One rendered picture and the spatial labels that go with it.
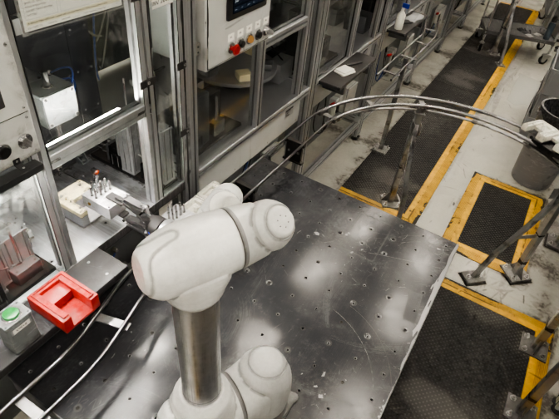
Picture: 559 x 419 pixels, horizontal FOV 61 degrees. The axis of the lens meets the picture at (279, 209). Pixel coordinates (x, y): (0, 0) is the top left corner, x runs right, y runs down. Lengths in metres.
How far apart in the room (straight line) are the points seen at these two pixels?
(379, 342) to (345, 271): 0.34
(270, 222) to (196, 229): 0.14
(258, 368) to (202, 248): 0.57
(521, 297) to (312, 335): 1.76
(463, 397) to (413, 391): 0.25
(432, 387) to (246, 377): 1.40
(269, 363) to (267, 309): 0.47
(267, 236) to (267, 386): 0.58
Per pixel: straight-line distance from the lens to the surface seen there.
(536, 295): 3.31
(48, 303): 1.55
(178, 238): 0.88
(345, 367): 1.73
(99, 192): 1.71
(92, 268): 1.68
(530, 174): 4.09
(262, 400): 1.40
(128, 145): 1.91
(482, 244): 3.43
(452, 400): 2.61
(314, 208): 2.24
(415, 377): 2.60
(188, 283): 0.88
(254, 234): 0.91
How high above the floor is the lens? 2.14
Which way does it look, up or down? 42 degrees down
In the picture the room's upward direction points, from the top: 7 degrees clockwise
